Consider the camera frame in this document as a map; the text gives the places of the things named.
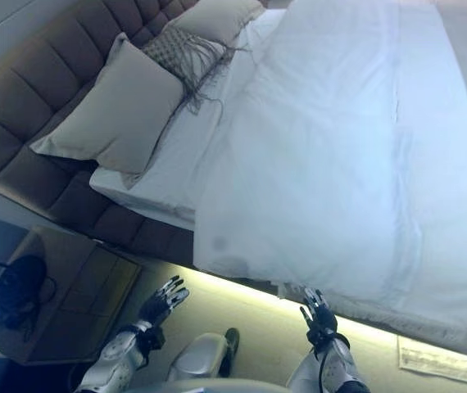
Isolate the white duvet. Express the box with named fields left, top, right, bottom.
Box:
left=192, top=0, right=467, bottom=327

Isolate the grey woven fringed cushion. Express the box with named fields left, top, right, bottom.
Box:
left=141, top=27, right=256, bottom=116

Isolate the beige pillow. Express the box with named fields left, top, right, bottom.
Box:
left=28, top=32, right=185, bottom=176
left=167, top=0, right=267, bottom=47

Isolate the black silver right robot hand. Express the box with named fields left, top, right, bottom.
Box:
left=300, top=287, right=338, bottom=347

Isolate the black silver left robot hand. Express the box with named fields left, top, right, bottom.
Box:
left=138, top=274, right=189, bottom=328

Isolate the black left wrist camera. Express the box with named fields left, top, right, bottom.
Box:
left=141, top=325, right=165, bottom=351

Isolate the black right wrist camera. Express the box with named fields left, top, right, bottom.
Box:
left=313, top=332, right=350, bottom=350

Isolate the white fitted bed sheet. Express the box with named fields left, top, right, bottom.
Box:
left=88, top=7, right=288, bottom=227

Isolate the wooden nightstand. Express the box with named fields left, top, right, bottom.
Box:
left=0, top=224, right=143, bottom=366

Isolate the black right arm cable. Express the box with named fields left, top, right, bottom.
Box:
left=317, top=346, right=328, bottom=393

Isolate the white printed paper sheet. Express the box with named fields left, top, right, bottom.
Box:
left=397, top=335, right=467, bottom=389

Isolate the silver left robot leg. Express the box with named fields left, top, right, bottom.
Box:
left=167, top=327, right=241, bottom=382

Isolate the black round lamp base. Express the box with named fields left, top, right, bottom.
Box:
left=0, top=255, right=48, bottom=329

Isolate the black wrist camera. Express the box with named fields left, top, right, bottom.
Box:
left=313, top=332, right=350, bottom=350
left=141, top=325, right=165, bottom=351

